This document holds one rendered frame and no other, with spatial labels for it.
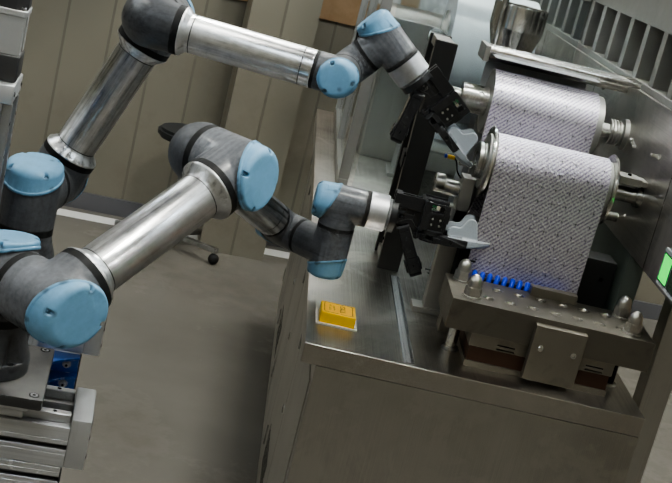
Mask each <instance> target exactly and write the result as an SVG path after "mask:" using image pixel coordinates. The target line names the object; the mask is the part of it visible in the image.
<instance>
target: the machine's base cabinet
mask: <svg viewBox="0 0 672 483"><path fill-rule="evenodd" d="M305 272H306V258H304V257H302V256H299V255H297V254H295V253H293V252H291V251H290V255H289V259H288V263H287V267H286V268H285V271H284V275H283V279H282V281H283V284H282V288H281V292H280V296H279V302H278V308H277V316H276V324H275V332H274V341H273V349H272V357H271V365H270V374H269V382H268V390H267V398H266V407H265V415H264V423H263V431H262V439H261V448H260V456H259V464H258V472H257V481H256V483H624V482H625V479H626V476H627V473H628V470H629V467H630V464H631V461H632V458H633V455H634V452H635V449H636V446H637V443H638V440H639V437H636V436H631V435H627V434H622V433H618V432H613V431H609V430H604V429H600V428H596V427H591V426H587V425H582V424H578V423H573V422H569V421H564V420H560V419H555V418H551V417H546V416H542V415H537V414H533V413H528V412H524V411H519V410H515V409H510V408H506V407H502V406H497V405H493V404H488V403H484V402H479V401H475V400H470V399H466V398H461V397H457V396H452V395H448V394H443V393H439V392H434V391H430V390H425V389H421V388H416V387H412V386H408V385H403V384H399V383H394V382H390V381H385V380H381V379H376V378H372V377H367V376H363V375H358V374H354V373H349V372H345V371H340V370H336V369H331V368H327V367H322V366H318V365H314V364H309V363H305V362H301V361H300V356H301V339H302V322H303V306H304V289H305Z"/></svg>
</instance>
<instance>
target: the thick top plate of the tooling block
mask: <svg viewBox="0 0 672 483"><path fill-rule="evenodd" d="M453 276H454V274H450V273H445V276H444V280H443V283H442V287H441V291H440V294H439V298H438V302H439V305H440V309H441V313H442V317H443V321H444V324H445V327H449V328H453V329H458V330H462V331H466V332H471V333H475V334H480V335H484V336H488V337H493V338H497V339H502V340H506V341H510V342H515V343H519V344H524V345H528V346H529V344H530V340H531V337H532V334H533V330H534V327H535V324H536V322H539V323H543V324H547V325H552V326H556V327H560V328H565V329H569V330H574V331H578V332H582V333H586V334H587V335H588V340H587V343H586V347H585V350H584V353H583V356H582V358H585V359H590V360H594V361H598V362H603V363H607V364H612V365H616V366H620V367H625V368H629V369H634V370H638V371H642V372H647V370H648V366H649V363H650V360H651V357H652V354H653V351H654V348H655V345H656V344H655V342H654V341H653V339H652V338H651V337H650V335H649V334H648V332H647V331H646V330H645V328H644V327H643V328H642V331H641V337H635V336H631V335H628V334H626V333H624V332H623V331H622V330H623V328H624V327H625V324H626V321H628V320H622V319H618V318H616V317H614V316H613V315H612V312H614V311H611V310H607V309H602V308H598V307H594V306H589V305H585V304H580V303H576V305H572V304H567V303H563V302H559V301H554V300H550V299H546V298H541V297H537V296H533V295H530V293H529V292H528V291H524V290H520V289H515V288H511V287H507V286H502V285H498V284H494V283H489V282H485V281H483V283H482V288H483V290H482V293H481V299H480V300H473V299H469V298H467V297H465V296H463V295H462V293H463V292H464V289H465V286H466V283H461V282H458V281H455V280H454V279H453Z"/></svg>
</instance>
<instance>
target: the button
mask: <svg viewBox="0 0 672 483"><path fill-rule="evenodd" d="M319 321H320V322H324V323H329V324H333V325H338V326H342V327H347V328H351V329H354V326H355V322H356V313H355V308H354V307H349V306H345V305H341V304H336V303H332V302H327V301H321V304H320V308H319Z"/></svg>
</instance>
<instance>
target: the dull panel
mask: <svg viewBox="0 0 672 483"><path fill-rule="evenodd" d="M590 250H591V251H595V252H600V253H604V254H608V255H611V257H612V258H613V259H614V261H615V262H616V263H617V267H616V270H615V274H614V277H613V280H612V283H611V286H610V290H609V293H608V296H607V299H606V302H605V306H604V309H607V310H611V311H614V309H615V306H616V305H617V304H618V301H619V299H620V298H621V297H622V296H629V297H630V298H631V300H632V305H633V302H634V299H635V295H636V292H637V289H638V286H639V283H640V280H641V277H642V274H643V269H642V268H641V267H640V266H639V264H638V263H637V262H636V261H635V260H634V258H633V257H632V256H631V255H630V253H629V252H628V251H627V250H626V248H625V247H624V246H623V245H622V244H621V242H620V241H619V240H618V239H617V237H616V236H615V235H614V234H613V233H612V231H611V230H610V229H609V228H608V226H607V225H606V224H605V223H604V222H603V223H602V224H600V225H598V226H597V230H596V233H595V236H594V239H593V243H592V246H591V249H590ZM632 305H631V308H632Z"/></svg>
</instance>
